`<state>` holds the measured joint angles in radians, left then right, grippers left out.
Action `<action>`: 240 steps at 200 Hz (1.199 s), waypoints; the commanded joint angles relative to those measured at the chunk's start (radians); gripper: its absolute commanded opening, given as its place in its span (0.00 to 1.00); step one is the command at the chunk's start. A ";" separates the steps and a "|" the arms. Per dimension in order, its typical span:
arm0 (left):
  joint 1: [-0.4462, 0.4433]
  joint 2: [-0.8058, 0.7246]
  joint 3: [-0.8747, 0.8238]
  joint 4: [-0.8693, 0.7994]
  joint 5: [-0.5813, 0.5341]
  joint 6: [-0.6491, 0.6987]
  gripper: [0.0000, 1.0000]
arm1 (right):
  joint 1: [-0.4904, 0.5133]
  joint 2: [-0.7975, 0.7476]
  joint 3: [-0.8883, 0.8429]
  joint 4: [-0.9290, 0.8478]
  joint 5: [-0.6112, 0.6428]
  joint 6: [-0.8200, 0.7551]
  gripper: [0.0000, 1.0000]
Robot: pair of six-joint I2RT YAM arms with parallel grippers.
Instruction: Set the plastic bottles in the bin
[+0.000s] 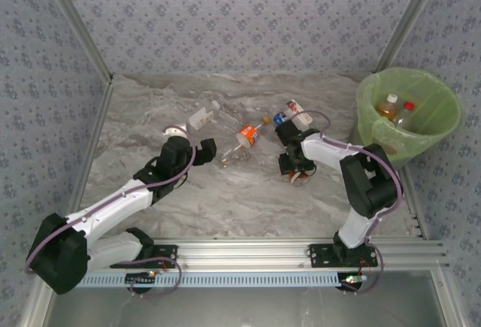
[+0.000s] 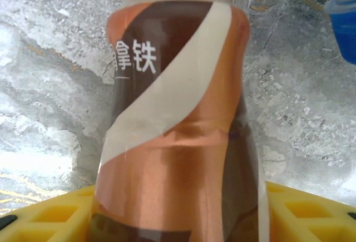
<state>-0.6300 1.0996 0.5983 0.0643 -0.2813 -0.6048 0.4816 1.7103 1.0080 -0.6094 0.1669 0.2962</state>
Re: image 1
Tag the clear bottle with white label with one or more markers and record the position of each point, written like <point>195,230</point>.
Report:
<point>201,117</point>

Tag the clear bottle with orange label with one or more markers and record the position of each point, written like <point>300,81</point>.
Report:
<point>250,134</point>

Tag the amber tea bottle white cap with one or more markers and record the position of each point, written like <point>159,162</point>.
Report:
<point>385,111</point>

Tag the clear bottle with red label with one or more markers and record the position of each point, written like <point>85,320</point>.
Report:
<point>409,106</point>

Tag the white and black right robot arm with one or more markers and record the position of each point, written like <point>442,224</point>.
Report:
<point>323,148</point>

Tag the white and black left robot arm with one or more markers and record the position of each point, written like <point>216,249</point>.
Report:
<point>120,201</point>

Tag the green plastic bin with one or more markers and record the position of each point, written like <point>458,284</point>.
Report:
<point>404,158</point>

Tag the green trash bin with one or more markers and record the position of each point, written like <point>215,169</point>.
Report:
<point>436,97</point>

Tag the right base circuit board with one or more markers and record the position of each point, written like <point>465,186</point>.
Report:
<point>351,279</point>

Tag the base circuit board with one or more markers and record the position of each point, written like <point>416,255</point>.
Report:
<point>351,279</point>
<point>141,276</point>

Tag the left base circuit board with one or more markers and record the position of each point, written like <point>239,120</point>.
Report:
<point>141,276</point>

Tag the grey metal sheet panel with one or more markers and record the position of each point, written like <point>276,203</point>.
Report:
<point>240,308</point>

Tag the aluminium side frame rail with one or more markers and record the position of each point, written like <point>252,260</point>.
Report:
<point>92,143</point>
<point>415,206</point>

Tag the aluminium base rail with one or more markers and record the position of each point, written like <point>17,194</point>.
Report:
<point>240,253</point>

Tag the aluminium frame post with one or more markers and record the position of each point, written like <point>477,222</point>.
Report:
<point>413,11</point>
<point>75,22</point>

